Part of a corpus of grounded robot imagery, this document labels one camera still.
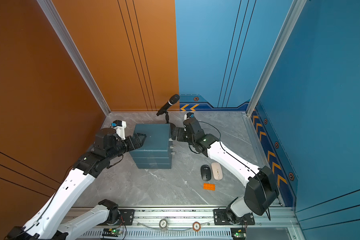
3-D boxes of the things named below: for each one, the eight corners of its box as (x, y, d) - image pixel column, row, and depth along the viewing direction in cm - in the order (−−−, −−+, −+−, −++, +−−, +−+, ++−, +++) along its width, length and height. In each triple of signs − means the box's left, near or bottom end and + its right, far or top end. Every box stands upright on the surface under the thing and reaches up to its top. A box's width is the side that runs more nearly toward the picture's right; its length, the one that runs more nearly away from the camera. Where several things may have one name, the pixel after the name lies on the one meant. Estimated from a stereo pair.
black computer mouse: (201, 180, 87) (201, 178, 85) (200, 166, 93) (200, 164, 91) (211, 180, 87) (211, 178, 85) (209, 166, 93) (210, 164, 91)
